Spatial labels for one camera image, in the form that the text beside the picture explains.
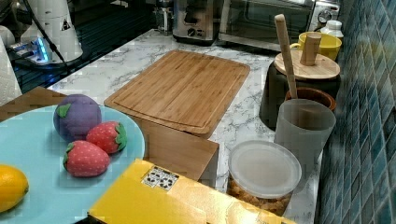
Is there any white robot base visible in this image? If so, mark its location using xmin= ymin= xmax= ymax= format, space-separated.
xmin=15 ymin=0 xmax=83 ymax=65

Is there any stainless steel toaster oven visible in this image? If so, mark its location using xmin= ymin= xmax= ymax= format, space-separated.
xmin=219 ymin=0 xmax=341 ymax=51

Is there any bamboo cutting board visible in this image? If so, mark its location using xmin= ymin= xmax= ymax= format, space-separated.
xmin=105 ymin=50 xmax=250 ymax=138

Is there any clear cereal jar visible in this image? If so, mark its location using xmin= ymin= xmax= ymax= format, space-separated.
xmin=227 ymin=140 xmax=302 ymax=216

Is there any red plush strawberry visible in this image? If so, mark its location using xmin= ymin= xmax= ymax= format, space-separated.
xmin=86 ymin=121 xmax=127 ymax=154
xmin=63 ymin=140 xmax=110 ymax=177

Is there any yellow cereal box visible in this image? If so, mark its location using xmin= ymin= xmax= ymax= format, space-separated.
xmin=88 ymin=160 xmax=296 ymax=224

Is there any grey plastic cup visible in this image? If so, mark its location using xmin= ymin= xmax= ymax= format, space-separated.
xmin=275 ymin=99 xmax=336 ymax=189

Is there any brown wooden utensil cup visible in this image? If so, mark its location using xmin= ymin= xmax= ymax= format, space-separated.
xmin=296 ymin=87 xmax=336 ymax=112

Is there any purple plush eggplant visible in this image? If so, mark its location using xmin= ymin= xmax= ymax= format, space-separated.
xmin=53 ymin=94 xmax=102 ymax=142

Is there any yellow mug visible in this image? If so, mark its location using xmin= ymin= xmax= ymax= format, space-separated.
xmin=290 ymin=32 xmax=342 ymax=61

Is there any white capped bottle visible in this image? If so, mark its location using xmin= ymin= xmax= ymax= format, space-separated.
xmin=320 ymin=20 xmax=344 ymax=38

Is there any light blue plate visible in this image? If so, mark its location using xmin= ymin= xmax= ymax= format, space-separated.
xmin=0 ymin=105 xmax=145 ymax=224

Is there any white paper towel roll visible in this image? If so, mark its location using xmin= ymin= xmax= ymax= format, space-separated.
xmin=0 ymin=39 xmax=21 ymax=105

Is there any yellow lemon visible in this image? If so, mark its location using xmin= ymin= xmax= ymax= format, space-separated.
xmin=0 ymin=164 xmax=29 ymax=213

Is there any wooden utensil handle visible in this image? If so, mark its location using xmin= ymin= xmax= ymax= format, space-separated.
xmin=275 ymin=14 xmax=298 ymax=99

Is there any black cable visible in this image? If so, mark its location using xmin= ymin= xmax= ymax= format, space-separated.
xmin=21 ymin=0 xmax=74 ymax=76

